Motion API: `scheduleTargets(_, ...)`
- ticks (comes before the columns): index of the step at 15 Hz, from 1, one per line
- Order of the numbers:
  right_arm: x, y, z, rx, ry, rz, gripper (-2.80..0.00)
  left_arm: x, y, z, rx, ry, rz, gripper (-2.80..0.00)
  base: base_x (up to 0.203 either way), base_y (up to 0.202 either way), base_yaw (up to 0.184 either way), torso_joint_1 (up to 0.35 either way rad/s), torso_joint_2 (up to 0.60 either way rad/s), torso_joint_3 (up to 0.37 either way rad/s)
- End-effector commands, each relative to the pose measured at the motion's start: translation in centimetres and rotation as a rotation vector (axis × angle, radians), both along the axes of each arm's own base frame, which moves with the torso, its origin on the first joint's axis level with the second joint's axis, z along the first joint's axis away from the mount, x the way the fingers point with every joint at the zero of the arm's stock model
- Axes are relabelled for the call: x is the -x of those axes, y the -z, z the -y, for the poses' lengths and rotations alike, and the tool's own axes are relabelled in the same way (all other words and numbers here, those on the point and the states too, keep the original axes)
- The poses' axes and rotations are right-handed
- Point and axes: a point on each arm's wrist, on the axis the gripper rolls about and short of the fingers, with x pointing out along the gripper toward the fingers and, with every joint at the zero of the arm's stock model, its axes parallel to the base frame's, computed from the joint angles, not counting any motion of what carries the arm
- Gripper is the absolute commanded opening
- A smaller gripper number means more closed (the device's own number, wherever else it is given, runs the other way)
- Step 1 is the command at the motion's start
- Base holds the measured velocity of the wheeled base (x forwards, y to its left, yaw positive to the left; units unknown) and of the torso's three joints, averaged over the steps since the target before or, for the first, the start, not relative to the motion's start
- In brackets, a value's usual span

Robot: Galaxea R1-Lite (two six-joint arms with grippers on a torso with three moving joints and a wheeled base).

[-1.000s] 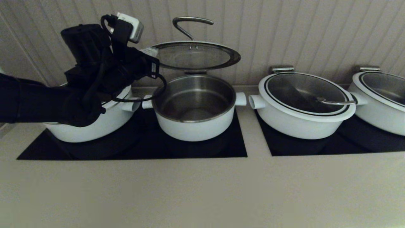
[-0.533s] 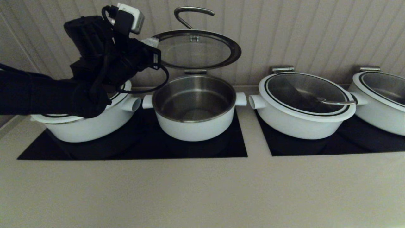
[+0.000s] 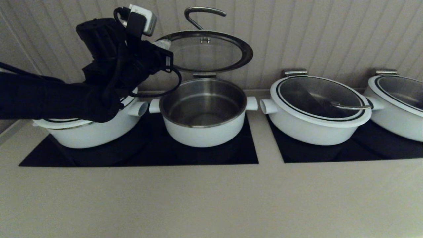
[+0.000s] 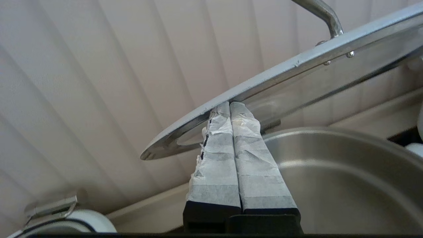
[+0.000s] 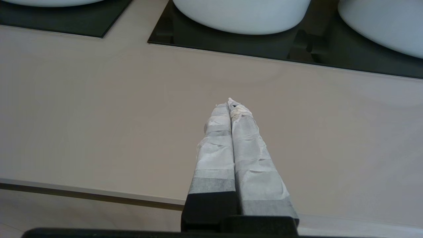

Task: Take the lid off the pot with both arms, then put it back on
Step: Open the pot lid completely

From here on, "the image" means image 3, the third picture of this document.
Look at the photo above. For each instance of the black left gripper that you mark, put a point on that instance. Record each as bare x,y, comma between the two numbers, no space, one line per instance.
145,59

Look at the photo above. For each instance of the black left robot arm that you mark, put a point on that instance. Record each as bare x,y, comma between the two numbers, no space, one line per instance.
49,99

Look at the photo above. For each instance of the deep white pot steel interior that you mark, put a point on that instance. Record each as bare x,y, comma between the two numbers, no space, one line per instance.
205,135

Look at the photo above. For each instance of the shallow white pot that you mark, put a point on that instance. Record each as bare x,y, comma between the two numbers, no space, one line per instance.
396,125
92,135
310,135

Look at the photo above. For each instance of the black glass induction cooktop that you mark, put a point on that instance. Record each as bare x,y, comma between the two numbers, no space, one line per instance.
198,155
380,152

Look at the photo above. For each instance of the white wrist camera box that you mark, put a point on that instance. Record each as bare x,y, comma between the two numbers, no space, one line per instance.
147,19

